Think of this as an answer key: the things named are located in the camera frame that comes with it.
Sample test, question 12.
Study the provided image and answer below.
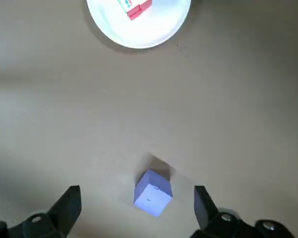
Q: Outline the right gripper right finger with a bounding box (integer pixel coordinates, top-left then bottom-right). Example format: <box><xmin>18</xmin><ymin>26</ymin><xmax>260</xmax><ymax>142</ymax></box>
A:
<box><xmin>188</xmin><ymin>185</ymin><xmax>295</xmax><ymax>238</ymax></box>

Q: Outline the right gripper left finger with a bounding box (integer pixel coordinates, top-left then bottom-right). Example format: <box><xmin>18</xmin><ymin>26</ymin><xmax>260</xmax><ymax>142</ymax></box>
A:
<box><xmin>0</xmin><ymin>184</ymin><xmax>82</xmax><ymax>238</ymax></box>

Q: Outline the purple foam block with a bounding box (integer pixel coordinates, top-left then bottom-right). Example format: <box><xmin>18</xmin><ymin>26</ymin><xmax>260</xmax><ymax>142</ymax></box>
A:
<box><xmin>133</xmin><ymin>168</ymin><xmax>174</xmax><ymax>219</ymax></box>

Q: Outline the white round plate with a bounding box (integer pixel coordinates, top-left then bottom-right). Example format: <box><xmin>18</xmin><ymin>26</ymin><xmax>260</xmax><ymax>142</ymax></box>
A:
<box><xmin>86</xmin><ymin>0</ymin><xmax>192</xmax><ymax>49</ymax></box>

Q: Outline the small colourful puzzle cube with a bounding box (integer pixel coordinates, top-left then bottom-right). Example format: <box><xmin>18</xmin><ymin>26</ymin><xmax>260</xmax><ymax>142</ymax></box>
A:
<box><xmin>117</xmin><ymin>0</ymin><xmax>153</xmax><ymax>21</ymax></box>

